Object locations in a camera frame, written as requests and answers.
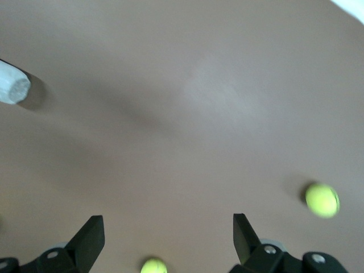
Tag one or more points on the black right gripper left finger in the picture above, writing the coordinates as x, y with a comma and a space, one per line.
85, 244

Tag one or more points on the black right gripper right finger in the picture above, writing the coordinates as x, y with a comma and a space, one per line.
247, 247

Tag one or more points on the yellow tennis ball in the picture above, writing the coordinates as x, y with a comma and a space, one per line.
322, 200
153, 266

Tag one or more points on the white blue tennis ball can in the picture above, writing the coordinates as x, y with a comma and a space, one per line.
11, 82

